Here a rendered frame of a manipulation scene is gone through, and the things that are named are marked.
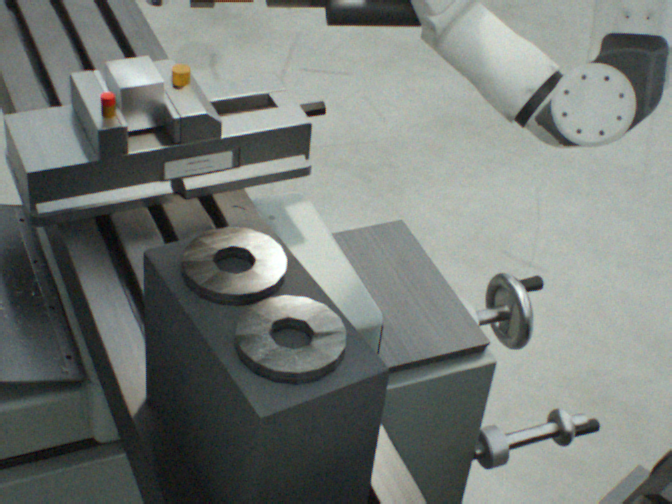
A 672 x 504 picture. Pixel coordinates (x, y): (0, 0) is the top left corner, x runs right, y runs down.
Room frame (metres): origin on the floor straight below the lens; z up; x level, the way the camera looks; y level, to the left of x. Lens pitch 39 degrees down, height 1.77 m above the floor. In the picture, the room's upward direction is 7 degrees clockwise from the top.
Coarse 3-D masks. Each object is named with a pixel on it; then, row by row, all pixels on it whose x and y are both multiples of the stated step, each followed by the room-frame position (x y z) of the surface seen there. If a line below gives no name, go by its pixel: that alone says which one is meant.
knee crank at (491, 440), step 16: (560, 416) 1.20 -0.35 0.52; (576, 416) 1.22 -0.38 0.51; (480, 432) 1.15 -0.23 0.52; (496, 432) 1.15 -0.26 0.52; (512, 432) 1.17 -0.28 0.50; (528, 432) 1.17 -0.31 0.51; (544, 432) 1.18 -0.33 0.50; (560, 432) 1.18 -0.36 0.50; (576, 432) 1.21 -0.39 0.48; (592, 432) 1.22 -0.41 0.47; (480, 448) 1.13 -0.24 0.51; (496, 448) 1.12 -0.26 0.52; (512, 448) 1.15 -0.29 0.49; (480, 464) 1.13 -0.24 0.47; (496, 464) 1.12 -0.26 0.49
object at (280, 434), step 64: (192, 256) 0.76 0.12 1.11; (256, 256) 0.77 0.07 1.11; (192, 320) 0.70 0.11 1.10; (256, 320) 0.69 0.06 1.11; (320, 320) 0.70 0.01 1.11; (192, 384) 0.69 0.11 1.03; (256, 384) 0.63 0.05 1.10; (320, 384) 0.64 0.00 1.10; (384, 384) 0.67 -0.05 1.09; (192, 448) 0.69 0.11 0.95; (256, 448) 0.60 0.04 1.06; (320, 448) 0.63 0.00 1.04
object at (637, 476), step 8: (632, 472) 1.21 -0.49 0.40; (640, 472) 1.21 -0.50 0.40; (648, 472) 1.22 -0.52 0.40; (624, 480) 1.19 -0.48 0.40; (632, 480) 1.20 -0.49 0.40; (640, 480) 1.20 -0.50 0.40; (616, 488) 1.18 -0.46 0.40; (624, 488) 1.18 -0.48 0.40; (632, 488) 1.18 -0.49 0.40; (608, 496) 1.16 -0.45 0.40; (616, 496) 1.16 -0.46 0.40; (624, 496) 1.16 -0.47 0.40
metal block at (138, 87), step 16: (112, 64) 1.16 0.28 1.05; (128, 64) 1.16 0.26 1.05; (144, 64) 1.16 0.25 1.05; (112, 80) 1.13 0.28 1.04; (128, 80) 1.13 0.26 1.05; (144, 80) 1.13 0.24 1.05; (160, 80) 1.13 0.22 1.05; (128, 96) 1.11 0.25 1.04; (144, 96) 1.12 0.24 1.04; (160, 96) 1.13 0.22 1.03; (128, 112) 1.11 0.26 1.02; (144, 112) 1.12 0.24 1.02; (160, 112) 1.13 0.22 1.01; (128, 128) 1.11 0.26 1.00; (144, 128) 1.12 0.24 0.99
